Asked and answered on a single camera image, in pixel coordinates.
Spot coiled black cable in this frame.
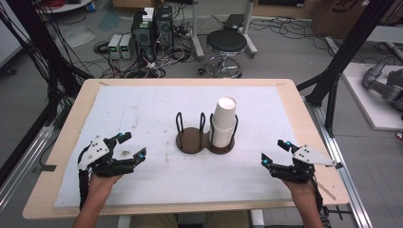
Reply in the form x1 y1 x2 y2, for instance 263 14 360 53
92 40 110 55

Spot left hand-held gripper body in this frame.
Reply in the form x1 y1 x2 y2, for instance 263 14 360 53
78 135 137 179

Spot tangle of floor cables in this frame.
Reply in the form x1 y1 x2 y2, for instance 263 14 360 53
82 18 203 80

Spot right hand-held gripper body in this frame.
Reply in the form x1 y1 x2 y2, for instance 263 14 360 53
269 144 337 185

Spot black round stool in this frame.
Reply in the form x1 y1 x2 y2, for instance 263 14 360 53
204 28 249 79

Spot black computer tower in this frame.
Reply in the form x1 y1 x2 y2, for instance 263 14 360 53
130 8 157 63
154 5 175 49

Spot white base board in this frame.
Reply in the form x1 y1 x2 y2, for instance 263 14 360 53
341 62 403 131

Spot person's right leg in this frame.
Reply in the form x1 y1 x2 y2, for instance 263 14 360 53
202 210 252 228

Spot brown cup holder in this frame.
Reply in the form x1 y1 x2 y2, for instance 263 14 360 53
175 111 240 156

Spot single white paper cup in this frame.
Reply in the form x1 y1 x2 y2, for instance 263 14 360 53
212 96 238 130

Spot white round table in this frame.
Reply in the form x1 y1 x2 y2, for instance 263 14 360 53
35 0 93 14

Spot thin wooden strip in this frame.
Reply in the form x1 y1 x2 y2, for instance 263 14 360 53
317 181 337 201

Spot person's left hand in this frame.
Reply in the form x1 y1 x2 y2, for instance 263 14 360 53
87 172 124 195

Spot person's right hand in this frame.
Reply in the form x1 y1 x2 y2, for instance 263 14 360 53
280 178 317 200

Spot black metal frame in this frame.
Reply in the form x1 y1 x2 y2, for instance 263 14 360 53
0 0 94 188
296 0 397 138

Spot white table leg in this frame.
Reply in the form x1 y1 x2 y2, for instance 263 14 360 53
249 208 265 228
117 215 132 228

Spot black flat device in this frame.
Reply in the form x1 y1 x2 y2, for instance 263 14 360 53
222 13 246 30

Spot small white box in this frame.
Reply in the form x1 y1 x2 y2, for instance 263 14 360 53
142 7 156 23

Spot aluminium rail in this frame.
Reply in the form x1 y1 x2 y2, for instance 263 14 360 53
303 97 374 228
0 123 55 213

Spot brown cardboard box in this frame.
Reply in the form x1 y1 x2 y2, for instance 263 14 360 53
311 0 403 40

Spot white stand leg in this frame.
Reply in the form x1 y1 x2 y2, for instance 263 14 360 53
241 0 259 59
190 0 206 61

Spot white table mat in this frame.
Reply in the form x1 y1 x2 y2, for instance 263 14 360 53
53 85 298 209

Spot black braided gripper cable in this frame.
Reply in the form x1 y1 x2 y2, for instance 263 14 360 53
311 176 325 222
77 168 91 211

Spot grey bench power supply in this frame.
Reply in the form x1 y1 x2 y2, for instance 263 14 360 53
120 33 135 60
107 33 124 60

